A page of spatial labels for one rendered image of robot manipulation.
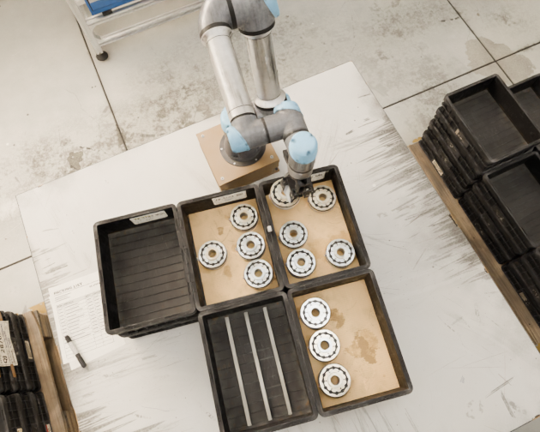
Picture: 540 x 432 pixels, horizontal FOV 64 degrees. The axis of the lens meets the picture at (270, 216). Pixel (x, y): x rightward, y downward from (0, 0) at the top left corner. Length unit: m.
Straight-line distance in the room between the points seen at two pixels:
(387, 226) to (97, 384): 1.24
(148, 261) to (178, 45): 1.91
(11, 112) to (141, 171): 1.54
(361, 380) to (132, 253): 0.92
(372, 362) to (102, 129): 2.17
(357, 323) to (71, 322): 1.06
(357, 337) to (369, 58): 2.04
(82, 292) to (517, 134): 2.08
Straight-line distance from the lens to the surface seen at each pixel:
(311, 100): 2.02
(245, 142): 1.20
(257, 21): 1.39
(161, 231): 1.67
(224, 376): 1.54
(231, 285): 1.57
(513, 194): 2.42
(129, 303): 1.64
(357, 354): 1.55
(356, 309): 1.56
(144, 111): 2.96
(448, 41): 3.33
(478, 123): 2.40
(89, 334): 1.81
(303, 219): 1.62
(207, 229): 1.63
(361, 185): 1.84
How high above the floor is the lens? 2.36
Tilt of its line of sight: 70 degrees down
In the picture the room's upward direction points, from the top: 5 degrees counter-clockwise
